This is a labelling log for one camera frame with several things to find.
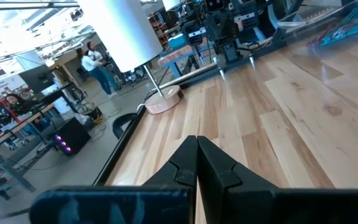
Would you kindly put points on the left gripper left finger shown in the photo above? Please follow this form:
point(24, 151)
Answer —
point(183, 171)

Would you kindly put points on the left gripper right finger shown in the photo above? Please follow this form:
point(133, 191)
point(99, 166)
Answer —
point(219, 174)

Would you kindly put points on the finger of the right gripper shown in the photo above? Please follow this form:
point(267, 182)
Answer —
point(251, 60)
point(221, 67)

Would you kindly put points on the blue workbench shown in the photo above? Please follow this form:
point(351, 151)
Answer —
point(174, 57)

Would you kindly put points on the clear plastic tray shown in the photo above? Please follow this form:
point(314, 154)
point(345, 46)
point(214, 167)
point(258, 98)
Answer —
point(297, 34)

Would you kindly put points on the white lamp with wooden base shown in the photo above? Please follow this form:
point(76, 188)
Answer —
point(123, 34)

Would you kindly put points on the black computer tower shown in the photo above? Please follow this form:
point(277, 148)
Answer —
point(73, 133)

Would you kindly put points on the person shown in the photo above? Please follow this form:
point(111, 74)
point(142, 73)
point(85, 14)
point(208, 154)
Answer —
point(95, 55)
point(15, 105)
point(90, 63)

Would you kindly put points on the wooden workbench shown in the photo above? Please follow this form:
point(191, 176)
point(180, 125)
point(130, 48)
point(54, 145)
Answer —
point(26, 119)

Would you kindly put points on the black display panel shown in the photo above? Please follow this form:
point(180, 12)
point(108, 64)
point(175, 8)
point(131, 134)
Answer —
point(37, 77)

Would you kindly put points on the black curved frame bracket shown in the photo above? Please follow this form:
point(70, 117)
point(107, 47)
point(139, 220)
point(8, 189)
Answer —
point(115, 123)

